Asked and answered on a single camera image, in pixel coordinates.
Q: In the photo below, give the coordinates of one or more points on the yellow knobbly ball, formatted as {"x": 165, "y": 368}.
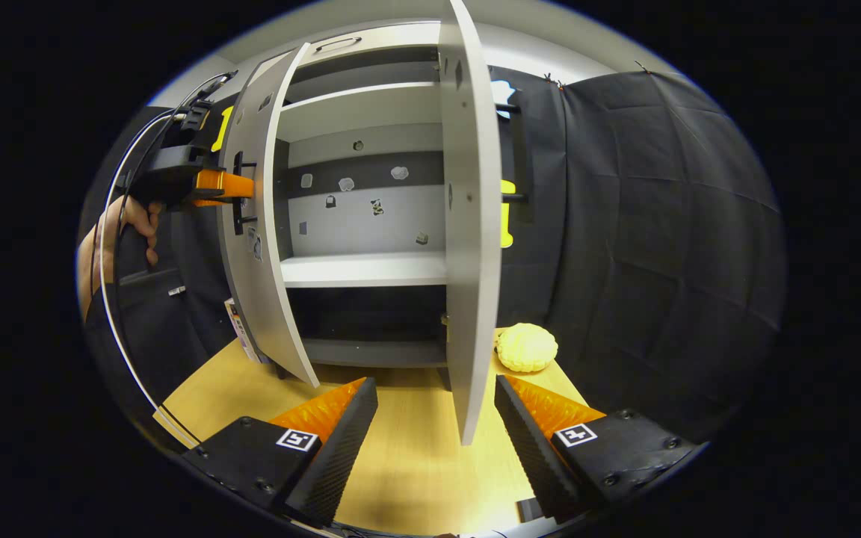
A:
{"x": 526, "y": 348}

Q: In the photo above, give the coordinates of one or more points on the black backdrop cloth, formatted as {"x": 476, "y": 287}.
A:
{"x": 662, "y": 224}

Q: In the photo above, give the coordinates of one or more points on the dark cloth clip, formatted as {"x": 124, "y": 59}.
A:
{"x": 551, "y": 79}

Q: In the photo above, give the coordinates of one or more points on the white shoe cabinet door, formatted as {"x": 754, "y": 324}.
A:
{"x": 468, "y": 224}
{"x": 266, "y": 299}

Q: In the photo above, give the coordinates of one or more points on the white cabinet shelf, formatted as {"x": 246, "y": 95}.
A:
{"x": 356, "y": 112}
{"x": 363, "y": 269}

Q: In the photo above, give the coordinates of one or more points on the white book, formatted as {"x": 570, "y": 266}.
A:
{"x": 240, "y": 332}

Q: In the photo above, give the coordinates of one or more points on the white double-door shoe cabinet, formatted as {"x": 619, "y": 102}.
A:
{"x": 363, "y": 224}

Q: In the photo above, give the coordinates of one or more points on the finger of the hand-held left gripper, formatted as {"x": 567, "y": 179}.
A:
{"x": 206, "y": 202}
{"x": 225, "y": 184}

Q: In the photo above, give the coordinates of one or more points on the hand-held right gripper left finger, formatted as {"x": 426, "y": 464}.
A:
{"x": 341, "y": 441}

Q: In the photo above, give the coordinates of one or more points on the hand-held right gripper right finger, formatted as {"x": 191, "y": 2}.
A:
{"x": 535, "y": 448}

